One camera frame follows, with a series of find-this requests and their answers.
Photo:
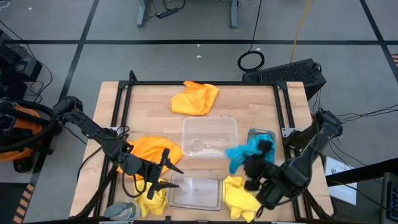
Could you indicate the black beam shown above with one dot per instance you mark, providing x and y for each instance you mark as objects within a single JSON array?
[{"x": 373, "y": 171}]

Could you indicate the white paper sheet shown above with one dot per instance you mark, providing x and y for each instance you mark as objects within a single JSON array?
[{"x": 337, "y": 168}]

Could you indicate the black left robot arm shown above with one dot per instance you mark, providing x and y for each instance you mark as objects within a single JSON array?
[{"x": 90, "y": 126}]

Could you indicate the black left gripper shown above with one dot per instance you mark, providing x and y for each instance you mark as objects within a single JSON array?
[{"x": 140, "y": 168}]

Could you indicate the pale blue microfiber towel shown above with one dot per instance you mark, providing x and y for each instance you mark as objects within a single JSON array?
[{"x": 122, "y": 211}]

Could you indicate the grey desk leg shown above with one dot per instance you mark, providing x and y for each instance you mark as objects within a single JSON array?
[
  {"x": 142, "y": 14},
  {"x": 234, "y": 14}
]

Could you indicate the black perforated computer case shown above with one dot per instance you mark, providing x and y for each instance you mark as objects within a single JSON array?
[{"x": 286, "y": 73}]

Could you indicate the orange microfiber towel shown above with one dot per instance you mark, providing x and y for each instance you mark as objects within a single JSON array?
[
  {"x": 152, "y": 147},
  {"x": 194, "y": 99}
]

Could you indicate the orange shop vacuum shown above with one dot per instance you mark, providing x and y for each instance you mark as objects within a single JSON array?
[{"x": 25, "y": 122}]

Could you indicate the black power strip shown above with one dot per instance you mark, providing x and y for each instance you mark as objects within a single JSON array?
[{"x": 168, "y": 13}]

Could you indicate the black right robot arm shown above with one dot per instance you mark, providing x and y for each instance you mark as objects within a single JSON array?
[{"x": 323, "y": 130}]

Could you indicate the yellow microfiber towel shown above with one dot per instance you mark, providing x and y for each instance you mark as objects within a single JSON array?
[
  {"x": 237, "y": 196},
  {"x": 155, "y": 203}
]

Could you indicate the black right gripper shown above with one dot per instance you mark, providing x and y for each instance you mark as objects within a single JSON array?
[{"x": 286, "y": 180}]

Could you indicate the black equipment stack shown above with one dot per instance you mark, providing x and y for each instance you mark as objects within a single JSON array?
[{"x": 15, "y": 62}]

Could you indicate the black aluminium table frame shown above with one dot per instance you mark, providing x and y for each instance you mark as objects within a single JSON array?
[{"x": 202, "y": 83}]

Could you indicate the black table-level camera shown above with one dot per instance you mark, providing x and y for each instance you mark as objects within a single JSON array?
[{"x": 168, "y": 219}]

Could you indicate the grey control box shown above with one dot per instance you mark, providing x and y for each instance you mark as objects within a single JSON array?
[{"x": 390, "y": 199}]

